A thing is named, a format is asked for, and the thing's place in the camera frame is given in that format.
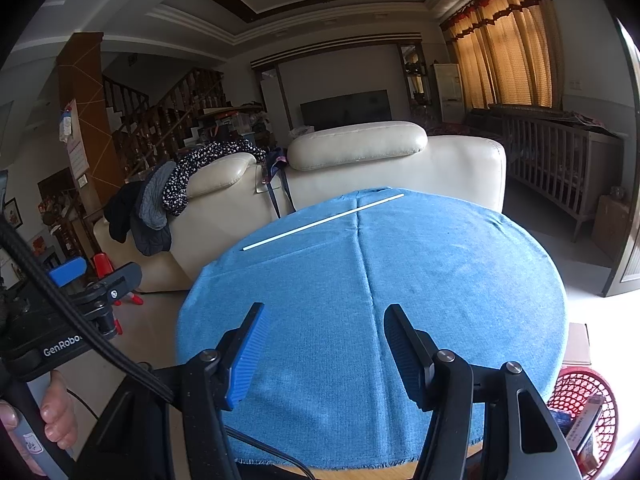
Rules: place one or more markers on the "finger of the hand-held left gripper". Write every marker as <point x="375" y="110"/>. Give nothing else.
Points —
<point x="117" y="282"/>
<point x="67" y="270"/>

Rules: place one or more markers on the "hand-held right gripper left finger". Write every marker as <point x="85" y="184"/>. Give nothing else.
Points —
<point x="247" y="355"/>

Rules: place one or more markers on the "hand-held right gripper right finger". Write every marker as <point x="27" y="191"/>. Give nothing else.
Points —
<point x="410" y="355"/>

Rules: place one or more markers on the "red plastic mesh basket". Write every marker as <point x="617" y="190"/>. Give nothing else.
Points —
<point x="575" y="390"/>

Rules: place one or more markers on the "long white medicine box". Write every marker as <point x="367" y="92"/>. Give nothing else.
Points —
<point x="585" y="422"/>

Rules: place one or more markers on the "person's left hand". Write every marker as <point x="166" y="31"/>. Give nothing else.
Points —
<point x="60" y="410"/>

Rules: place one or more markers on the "red children's ride-on toy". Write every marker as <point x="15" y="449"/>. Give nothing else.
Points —
<point x="102" y="265"/>

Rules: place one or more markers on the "dark wooden shelf unit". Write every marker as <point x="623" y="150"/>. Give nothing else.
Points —
<point x="60" y="210"/>

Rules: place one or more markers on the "black jacket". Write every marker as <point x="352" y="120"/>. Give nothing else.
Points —
<point x="120" y="215"/>

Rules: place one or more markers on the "grey-blue knit garment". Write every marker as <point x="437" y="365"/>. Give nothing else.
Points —
<point x="152" y="200"/>

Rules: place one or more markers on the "blue tablecloth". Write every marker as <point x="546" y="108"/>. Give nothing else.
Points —
<point x="325" y="285"/>

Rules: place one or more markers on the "black white floral garment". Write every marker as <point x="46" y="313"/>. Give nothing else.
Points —
<point x="200" y="160"/>

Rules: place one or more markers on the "long white stick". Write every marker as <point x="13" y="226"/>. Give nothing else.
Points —
<point x="325" y="220"/>

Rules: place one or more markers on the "wooden staircase railing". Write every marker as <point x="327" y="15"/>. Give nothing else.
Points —
<point x="165" y="115"/>

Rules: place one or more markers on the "cream leather sofa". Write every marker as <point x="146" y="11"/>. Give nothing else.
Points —
<point x="375" y="150"/>

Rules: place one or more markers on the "wooden baby crib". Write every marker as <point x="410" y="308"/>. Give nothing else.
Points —
<point x="550" y="160"/>

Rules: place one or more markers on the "brown cardboard box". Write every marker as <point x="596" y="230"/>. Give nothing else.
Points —
<point x="612" y="225"/>

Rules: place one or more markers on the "flat screen television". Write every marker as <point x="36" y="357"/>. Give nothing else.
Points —
<point x="345" y="107"/>

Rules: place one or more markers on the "wooden door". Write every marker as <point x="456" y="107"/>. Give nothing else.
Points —
<point x="627" y="210"/>

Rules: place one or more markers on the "white standing air conditioner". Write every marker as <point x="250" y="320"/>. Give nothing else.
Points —
<point x="447" y="90"/>

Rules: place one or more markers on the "wooden display cabinet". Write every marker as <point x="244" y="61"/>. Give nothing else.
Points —
<point x="415" y="75"/>

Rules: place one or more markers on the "orange curtains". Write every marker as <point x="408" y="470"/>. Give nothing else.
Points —
<point x="510" y="55"/>

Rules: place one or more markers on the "framed wall picture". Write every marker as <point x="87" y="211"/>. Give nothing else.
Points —
<point x="12" y="215"/>

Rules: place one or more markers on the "wall calendar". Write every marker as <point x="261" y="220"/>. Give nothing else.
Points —
<point x="75" y="150"/>

